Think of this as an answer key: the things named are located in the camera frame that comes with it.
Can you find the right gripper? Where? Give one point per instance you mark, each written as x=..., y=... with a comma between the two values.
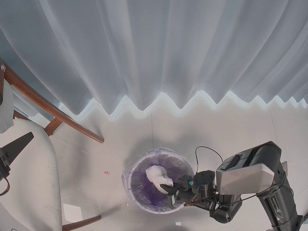
x=185, y=196

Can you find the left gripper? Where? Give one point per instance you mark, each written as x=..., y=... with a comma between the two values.
x=3, y=169

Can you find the white paper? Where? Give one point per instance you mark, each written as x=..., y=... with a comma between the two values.
x=156, y=174

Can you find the purple plastic bag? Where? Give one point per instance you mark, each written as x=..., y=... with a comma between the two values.
x=144, y=189

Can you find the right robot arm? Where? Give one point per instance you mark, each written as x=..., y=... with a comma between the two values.
x=240, y=177

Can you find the white trash bin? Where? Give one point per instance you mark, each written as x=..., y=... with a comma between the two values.
x=156, y=210

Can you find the white cushioned wooden chair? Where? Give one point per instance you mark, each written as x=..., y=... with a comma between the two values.
x=28, y=177

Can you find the small red white wrapper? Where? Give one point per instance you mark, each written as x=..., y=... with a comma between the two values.
x=106, y=174

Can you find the white curtain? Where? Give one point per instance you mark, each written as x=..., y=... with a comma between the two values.
x=156, y=32

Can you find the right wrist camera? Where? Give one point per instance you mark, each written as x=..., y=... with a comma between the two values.
x=184, y=182

